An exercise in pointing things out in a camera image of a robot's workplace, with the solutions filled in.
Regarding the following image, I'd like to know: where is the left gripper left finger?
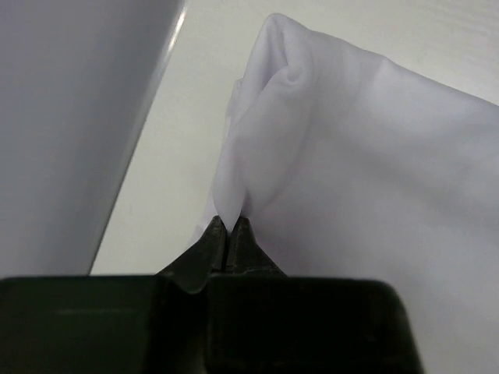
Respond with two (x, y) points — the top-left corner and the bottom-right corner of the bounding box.
(157, 216), (228, 295)

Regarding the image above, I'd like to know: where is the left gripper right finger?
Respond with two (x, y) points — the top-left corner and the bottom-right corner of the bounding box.
(224, 217), (285, 277)

